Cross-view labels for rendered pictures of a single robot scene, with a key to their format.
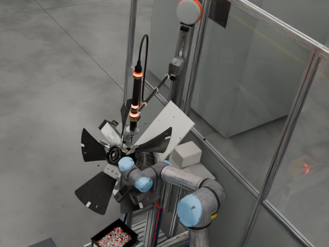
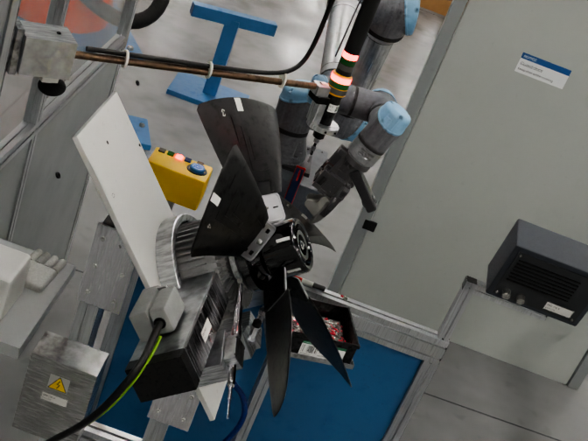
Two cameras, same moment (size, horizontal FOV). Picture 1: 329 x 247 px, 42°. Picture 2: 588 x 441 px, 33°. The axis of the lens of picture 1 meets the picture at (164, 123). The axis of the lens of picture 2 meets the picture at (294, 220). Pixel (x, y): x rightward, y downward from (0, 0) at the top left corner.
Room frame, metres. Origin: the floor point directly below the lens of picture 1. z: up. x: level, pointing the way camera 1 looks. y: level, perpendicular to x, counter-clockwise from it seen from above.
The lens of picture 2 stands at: (3.35, 1.30, 2.22)
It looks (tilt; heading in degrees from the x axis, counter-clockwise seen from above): 27 degrees down; 216
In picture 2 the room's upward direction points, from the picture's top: 22 degrees clockwise
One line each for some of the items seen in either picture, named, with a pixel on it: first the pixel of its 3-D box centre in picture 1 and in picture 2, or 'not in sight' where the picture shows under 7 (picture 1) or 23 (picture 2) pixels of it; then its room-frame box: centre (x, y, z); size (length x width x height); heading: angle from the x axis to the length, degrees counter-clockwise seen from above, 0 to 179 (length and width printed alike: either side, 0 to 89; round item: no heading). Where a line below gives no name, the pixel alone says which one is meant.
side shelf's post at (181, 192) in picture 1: (177, 209); not in sight; (2.22, -0.20, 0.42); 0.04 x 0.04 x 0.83; 38
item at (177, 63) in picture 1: (176, 66); (39, 49); (2.39, -0.02, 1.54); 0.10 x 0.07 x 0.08; 163
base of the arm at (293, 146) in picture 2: not in sight; (285, 138); (1.20, -0.37, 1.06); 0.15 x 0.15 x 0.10
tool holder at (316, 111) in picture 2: (133, 122); (325, 106); (1.80, 0.16, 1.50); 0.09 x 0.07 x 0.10; 163
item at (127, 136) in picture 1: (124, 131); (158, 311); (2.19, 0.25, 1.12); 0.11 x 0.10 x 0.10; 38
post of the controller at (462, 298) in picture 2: not in sight; (457, 309); (1.18, 0.36, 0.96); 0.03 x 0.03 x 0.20; 38
